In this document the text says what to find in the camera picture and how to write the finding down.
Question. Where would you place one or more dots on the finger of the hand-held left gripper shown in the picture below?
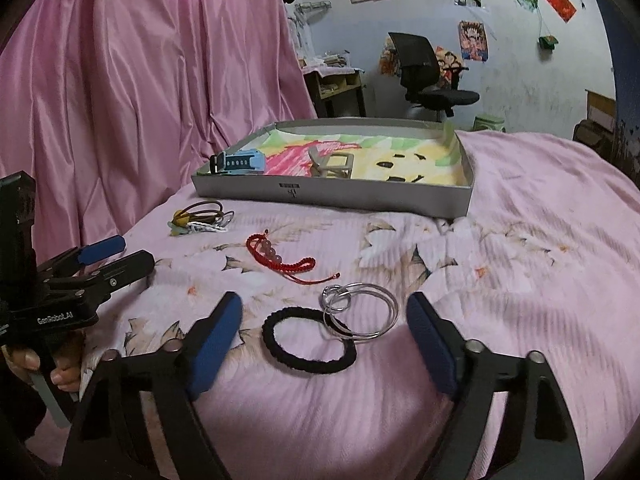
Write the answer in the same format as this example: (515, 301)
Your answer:
(117, 270)
(102, 249)

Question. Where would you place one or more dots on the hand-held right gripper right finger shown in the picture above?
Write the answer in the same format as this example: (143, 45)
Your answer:
(430, 347)

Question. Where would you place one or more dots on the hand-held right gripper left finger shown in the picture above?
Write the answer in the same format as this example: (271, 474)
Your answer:
(215, 342)

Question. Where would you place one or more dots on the shallow grey cardboard box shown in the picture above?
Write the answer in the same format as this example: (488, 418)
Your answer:
(350, 196)

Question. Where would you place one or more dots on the person's left hand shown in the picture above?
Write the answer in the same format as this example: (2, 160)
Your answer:
(67, 377)

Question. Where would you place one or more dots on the pink floral bedsheet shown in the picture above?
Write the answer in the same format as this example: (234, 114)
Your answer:
(500, 285)

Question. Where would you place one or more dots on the blue wrist watch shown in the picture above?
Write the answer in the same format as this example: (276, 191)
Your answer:
(245, 161)

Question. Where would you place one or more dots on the pink satin curtain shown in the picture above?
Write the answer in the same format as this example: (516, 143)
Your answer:
(150, 60)

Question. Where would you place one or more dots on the coloured crayon drawing paper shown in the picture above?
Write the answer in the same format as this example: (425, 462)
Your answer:
(295, 160)

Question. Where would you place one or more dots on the beige claw hair clip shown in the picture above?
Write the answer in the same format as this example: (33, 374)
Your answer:
(320, 162)

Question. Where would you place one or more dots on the green plastic stool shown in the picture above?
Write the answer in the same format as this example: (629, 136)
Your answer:
(489, 123)

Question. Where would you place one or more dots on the brown bag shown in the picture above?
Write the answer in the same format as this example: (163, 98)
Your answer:
(592, 137)

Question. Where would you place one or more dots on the wooden shelf desk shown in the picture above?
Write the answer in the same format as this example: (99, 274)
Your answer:
(340, 85)

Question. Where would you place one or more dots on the red cartoon poster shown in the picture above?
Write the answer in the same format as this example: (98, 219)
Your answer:
(450, 62)

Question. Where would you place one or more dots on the black office chair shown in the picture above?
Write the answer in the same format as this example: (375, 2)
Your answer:
(420, 60)

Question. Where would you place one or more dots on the orange cartoon poster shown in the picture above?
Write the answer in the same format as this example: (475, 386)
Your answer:
(386, 57)

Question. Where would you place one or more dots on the clutter pile on desk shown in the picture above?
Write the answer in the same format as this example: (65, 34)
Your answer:
(327, 60)

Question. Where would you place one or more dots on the blue starry printed cloth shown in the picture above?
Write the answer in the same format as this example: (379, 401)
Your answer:
(625, 85)

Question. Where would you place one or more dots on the green hanging ornament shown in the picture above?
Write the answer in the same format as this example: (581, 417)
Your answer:
(548, 42)

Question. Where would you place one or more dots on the red paper sheet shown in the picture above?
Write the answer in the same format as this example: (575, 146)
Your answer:
(560, 3)

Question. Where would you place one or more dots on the cartoon character wall poster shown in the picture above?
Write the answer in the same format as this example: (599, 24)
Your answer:
(473, 41)

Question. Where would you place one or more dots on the white wall shelf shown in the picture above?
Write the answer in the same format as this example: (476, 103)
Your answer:
(312, 6)

